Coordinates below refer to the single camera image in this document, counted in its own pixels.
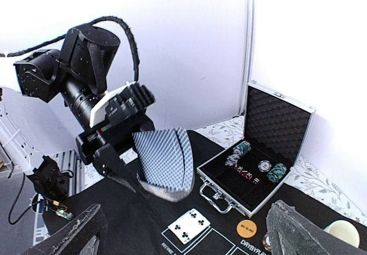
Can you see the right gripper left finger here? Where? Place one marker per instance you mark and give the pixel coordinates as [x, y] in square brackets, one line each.
[85, 234]

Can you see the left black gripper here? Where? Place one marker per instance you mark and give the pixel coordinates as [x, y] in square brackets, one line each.
[91, 148]

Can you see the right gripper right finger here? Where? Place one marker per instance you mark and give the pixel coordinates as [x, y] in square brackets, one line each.
[292, 233]

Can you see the red brown chip stack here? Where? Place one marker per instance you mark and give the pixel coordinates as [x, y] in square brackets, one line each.
[266, 242]

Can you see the orange big blind button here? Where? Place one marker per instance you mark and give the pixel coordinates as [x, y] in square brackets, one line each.
[246, 228]

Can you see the blue patterned card deck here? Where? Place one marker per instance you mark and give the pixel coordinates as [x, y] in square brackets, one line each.
[165, 167]

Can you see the white poker chip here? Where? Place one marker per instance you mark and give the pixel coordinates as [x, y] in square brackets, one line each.
[264, 166]

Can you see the three of clubs card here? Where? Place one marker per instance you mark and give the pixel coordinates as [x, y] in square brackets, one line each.
[189, 225]

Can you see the aluminium poker chip case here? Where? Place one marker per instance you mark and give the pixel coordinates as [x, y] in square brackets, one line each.
[276, 126]

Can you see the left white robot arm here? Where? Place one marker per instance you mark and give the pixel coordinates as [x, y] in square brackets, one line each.
[78, 72]

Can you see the small green circuit board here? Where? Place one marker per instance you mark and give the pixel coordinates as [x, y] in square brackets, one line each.
[63, 212]

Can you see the cream ceramic mug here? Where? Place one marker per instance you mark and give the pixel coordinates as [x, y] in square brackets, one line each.
[345, 231]

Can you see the black poker table mat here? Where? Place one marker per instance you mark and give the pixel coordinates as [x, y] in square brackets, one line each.
[139, 226]

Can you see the right poker chip stack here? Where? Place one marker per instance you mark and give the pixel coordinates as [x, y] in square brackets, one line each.
[277, 173]

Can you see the dice row in case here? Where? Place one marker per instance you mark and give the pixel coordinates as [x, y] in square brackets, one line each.
[247, 175]

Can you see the chips at case left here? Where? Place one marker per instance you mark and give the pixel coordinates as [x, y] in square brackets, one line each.
[237, 153]

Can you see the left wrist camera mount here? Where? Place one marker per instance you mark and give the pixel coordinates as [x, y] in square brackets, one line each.
[122, 103]

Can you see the left aluminium frame post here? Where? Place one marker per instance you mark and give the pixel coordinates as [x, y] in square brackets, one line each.
[248, 51]

